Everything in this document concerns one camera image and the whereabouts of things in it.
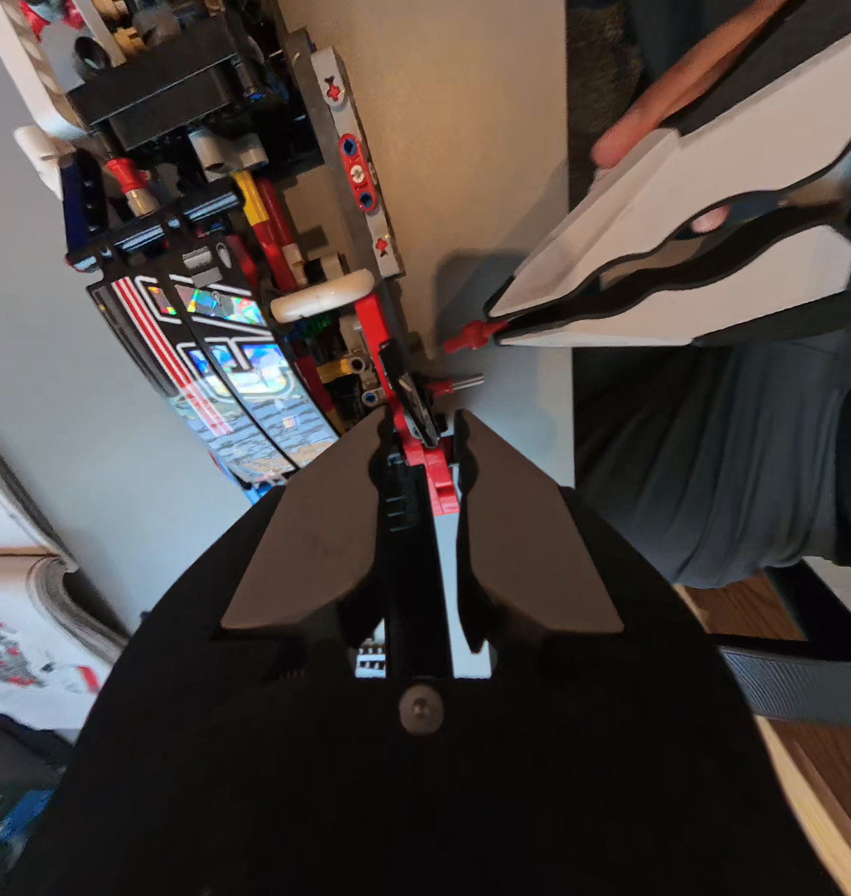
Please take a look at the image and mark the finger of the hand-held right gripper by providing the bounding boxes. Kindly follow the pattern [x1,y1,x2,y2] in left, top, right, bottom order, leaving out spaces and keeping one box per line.
[494,188,851,350]
[483,27,851,324]

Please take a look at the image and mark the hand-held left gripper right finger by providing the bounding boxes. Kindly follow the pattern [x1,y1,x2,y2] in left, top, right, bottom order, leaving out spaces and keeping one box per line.
[453,408,625,655]

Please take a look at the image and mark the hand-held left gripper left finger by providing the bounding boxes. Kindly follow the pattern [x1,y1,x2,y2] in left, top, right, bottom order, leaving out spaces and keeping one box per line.
[220,406,398,648]

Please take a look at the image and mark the red axle pin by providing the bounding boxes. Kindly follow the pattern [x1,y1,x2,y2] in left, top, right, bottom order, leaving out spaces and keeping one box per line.
[443,321,510,354]

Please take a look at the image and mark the toy brick car model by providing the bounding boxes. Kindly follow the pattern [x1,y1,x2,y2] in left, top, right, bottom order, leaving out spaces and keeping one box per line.
[0,0,486,680]

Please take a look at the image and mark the grey desk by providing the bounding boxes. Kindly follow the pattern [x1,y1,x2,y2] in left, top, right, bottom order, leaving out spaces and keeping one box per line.
[0,0,575,683]

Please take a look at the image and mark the person's right hand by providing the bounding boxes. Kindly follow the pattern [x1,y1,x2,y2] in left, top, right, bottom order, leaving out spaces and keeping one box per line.
[590,0,792,170]

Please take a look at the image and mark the person's grey trousers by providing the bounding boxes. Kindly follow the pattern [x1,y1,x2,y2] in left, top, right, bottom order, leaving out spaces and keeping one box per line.
[572,329,851,589]

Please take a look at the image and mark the thick instruction booklet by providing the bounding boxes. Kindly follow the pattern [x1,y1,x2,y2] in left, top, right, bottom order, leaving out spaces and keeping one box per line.
[0,420,133,743]

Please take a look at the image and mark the black webbing strap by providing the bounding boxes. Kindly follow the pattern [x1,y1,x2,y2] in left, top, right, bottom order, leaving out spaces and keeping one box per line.
[718,643,851,723]

